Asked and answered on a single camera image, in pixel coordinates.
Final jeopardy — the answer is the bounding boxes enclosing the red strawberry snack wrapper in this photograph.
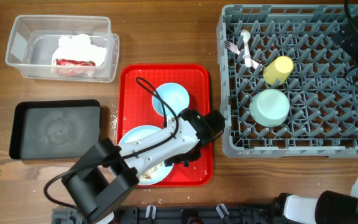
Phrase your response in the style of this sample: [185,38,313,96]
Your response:
[55,58,96,77]

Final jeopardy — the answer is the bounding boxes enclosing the light blue plate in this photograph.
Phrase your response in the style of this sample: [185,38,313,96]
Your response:
[119,125,174,186]

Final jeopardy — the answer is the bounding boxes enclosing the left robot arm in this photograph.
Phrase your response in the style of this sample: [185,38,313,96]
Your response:
[62,109,225,223]

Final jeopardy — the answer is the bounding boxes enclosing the grey dishwasher rack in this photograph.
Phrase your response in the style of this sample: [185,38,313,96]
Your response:
[216,4,358,158]

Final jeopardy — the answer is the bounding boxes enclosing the white napkin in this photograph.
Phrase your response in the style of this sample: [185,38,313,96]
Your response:
[52,34,107,66]

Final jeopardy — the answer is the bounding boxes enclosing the red serving tray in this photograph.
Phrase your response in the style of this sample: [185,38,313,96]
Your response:
[116,64,213,188]

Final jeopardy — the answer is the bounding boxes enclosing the yellow plastic cup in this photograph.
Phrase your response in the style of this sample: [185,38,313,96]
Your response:
[263,56,294,85]

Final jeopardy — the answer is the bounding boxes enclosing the clear plastic bin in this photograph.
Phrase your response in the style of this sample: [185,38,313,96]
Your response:
[5,15,119,83]

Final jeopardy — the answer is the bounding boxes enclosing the light blue bowl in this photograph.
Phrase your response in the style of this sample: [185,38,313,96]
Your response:
[152,83,190,118]

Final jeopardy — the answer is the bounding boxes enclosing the white plastic fork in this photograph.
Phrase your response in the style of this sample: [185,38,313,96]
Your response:
[225,41,259,69]

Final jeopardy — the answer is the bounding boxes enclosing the white plastic spoon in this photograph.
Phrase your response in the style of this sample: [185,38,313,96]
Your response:
[241,29,252,67]

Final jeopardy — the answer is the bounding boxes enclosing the light green bowl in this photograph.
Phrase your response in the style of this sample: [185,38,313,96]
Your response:
[249,89,290,127]

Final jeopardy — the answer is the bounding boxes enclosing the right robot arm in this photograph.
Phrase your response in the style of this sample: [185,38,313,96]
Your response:
[266,6,358,223]

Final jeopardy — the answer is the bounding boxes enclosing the black plastic bin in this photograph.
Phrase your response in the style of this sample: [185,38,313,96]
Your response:
[9,100,101,160]

